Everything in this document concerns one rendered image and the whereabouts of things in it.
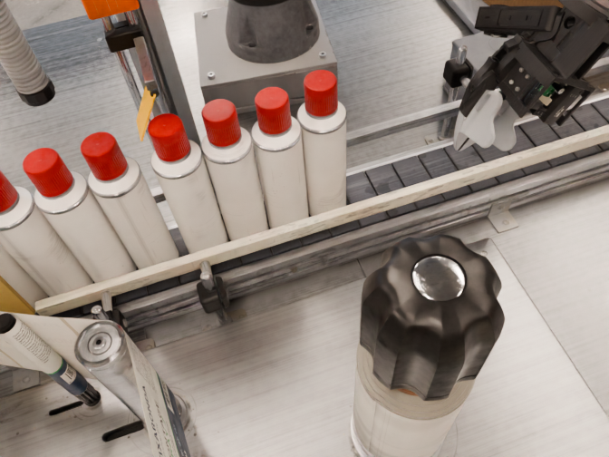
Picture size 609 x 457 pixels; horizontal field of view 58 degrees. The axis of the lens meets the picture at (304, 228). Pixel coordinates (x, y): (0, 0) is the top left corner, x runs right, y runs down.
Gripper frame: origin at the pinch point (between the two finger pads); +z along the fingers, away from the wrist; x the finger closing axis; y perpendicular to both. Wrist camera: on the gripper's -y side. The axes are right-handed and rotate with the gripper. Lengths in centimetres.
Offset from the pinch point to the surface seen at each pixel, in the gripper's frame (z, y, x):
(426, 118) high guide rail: -0.2, -2.4, -4.6
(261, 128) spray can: 1.9, 1.4, -27.5
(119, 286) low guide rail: 24.1, 4.6, -37.2
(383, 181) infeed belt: 9.5, -0.9, -5.6
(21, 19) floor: 127, -216, -32
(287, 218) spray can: 12.9, 3.3, -20.1
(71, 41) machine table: 33, -57, -36
